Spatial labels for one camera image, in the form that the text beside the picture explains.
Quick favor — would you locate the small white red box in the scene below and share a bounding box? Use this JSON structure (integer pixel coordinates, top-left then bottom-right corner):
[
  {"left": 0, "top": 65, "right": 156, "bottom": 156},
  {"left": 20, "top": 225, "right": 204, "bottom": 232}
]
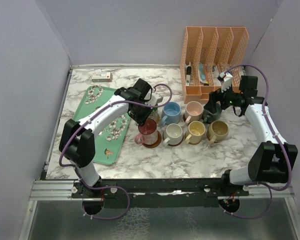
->
[{"left": 91, "top": 71, "right": 113, "bottom": 83}]

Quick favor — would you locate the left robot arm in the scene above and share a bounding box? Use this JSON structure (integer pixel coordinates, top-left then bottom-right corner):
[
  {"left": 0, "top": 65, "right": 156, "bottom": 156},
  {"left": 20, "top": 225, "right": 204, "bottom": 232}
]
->
[{"left": 59, "top": 78, "right": 158, "bottom": 198}]

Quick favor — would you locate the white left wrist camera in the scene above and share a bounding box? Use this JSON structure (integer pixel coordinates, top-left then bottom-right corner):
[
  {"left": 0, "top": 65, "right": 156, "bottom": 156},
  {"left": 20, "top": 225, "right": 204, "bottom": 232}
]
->
[{"left": 144, "top": 92, "right": 163, "bottom": 106}]

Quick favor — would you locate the yellow mug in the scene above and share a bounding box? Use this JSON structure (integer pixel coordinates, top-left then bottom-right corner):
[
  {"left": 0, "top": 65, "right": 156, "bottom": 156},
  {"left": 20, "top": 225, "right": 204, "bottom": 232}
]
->
[{"left": 184, "top": 121, "right": 206, "bottom": 145}]

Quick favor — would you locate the grey mug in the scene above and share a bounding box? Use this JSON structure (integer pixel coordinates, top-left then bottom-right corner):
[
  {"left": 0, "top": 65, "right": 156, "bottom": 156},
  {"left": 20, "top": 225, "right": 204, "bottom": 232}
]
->
[{"left": 202, "top": 106, "right": 222, "bottom": 124}]

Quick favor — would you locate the white printed packet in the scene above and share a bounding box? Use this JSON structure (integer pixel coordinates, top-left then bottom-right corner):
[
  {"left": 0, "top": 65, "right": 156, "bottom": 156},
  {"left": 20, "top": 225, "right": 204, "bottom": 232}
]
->
[{"left": 212, "top": 65, "right": 221, "bottom": 86}]

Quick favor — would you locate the peach plastic file organizer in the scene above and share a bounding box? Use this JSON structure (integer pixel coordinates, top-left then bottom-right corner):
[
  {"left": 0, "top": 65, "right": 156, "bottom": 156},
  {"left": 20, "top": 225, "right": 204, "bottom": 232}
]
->
[{"left": 179, "top": 26, "right": 249, "bottom": 104}]

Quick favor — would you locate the pink mug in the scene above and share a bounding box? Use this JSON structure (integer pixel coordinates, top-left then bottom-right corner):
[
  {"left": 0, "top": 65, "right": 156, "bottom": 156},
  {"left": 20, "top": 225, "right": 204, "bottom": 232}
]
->
[{"left": 183, "top": 101, "right": 204, "bottom": 124}]

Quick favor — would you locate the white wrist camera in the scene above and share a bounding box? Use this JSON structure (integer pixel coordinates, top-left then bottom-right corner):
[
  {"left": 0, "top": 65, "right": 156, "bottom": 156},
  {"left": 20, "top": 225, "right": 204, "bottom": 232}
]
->
[
  {"left": 144, "top": 92, "right": 163, "bottom": 106},
  {"left": 217, "top": 72, "right": 233, "bottom": 93}
]

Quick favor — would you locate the white blue packet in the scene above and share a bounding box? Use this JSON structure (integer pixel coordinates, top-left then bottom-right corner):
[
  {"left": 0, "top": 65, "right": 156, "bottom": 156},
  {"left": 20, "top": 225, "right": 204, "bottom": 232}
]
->
[{"left": 198, "top": 62, "right": 209, "bottom": 86}]

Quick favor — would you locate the white cream mug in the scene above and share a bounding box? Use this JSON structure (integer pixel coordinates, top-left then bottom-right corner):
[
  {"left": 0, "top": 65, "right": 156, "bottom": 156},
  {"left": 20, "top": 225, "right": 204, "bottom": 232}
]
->
[{"left": 163, "top": 123, "right": 184, "bottom": 147}]

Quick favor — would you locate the tan mug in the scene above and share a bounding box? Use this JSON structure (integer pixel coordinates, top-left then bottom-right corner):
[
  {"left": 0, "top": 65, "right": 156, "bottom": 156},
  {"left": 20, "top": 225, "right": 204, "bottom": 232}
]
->
[{"left": 206, "top": 120, "right": 229, "bottom": 145}]

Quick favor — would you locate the blue mug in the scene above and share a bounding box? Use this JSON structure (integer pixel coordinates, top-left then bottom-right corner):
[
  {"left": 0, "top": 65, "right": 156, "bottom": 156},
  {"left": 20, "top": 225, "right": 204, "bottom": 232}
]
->
[{"left": 160, "top": 101, "right": 181, "bottom": 126}]

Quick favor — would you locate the green floral mug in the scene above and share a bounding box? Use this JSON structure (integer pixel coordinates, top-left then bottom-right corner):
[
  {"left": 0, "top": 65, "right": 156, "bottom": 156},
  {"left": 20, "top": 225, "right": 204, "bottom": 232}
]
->
[{"left": 147, "top": 103, "right": 160, "bottom": 124}]

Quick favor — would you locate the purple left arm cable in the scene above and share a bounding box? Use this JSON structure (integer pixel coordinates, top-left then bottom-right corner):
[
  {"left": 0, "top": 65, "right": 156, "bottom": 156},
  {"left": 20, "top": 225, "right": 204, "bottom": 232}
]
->
[{"left": 58, "top": 83, "right": 173, "bottom": 221}]

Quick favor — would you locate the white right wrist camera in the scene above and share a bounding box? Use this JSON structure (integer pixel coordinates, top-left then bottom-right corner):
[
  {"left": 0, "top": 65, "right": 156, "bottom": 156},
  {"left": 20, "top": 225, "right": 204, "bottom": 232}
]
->
[{"left": 217, "top": 72, "right": 233, "bottom": 93}]

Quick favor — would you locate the brown ringed wooden coaster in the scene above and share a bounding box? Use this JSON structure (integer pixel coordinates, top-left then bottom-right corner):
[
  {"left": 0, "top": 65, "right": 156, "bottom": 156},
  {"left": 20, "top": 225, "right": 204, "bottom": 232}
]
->
[{"left": 142, "top": 132, "right": 162, "bottom": 149}]

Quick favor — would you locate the red floral mug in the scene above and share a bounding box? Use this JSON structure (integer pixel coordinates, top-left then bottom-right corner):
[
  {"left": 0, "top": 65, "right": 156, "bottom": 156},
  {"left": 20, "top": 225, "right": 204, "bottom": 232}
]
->
[{"left": 134, "top": 118, "right": 158, "bottom": 145}]

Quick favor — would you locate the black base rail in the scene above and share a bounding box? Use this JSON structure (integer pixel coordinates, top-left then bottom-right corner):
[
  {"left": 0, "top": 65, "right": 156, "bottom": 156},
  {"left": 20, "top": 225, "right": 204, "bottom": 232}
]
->
[{"left": 71, "top": 176, "right": 249, "bottom": 209}]

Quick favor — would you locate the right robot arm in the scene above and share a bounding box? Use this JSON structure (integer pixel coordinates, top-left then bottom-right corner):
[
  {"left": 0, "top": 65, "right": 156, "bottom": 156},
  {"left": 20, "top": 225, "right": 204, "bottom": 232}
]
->
[{"left": 202, "top": 72, "right": 298, "bottom": 196}]

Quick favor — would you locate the green serving tray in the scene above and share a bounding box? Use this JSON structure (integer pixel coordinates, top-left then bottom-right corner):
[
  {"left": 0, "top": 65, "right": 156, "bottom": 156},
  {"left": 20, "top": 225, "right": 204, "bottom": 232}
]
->
[{"left": 72, "top": 85, "right": 131, "bottom": 165}]

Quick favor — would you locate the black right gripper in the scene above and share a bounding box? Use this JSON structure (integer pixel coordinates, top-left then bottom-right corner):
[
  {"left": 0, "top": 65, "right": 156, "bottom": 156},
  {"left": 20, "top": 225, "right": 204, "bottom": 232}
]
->
[{"left": 204, "top": 81, "right": 243, "bottom": 114}]

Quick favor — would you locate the black grey marker pen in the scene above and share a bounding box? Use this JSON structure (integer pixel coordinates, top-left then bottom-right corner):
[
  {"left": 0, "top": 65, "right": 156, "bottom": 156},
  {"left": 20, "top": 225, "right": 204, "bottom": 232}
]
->
[{"left": 185, "top": 65, "right": 192, "bottom": 86}]

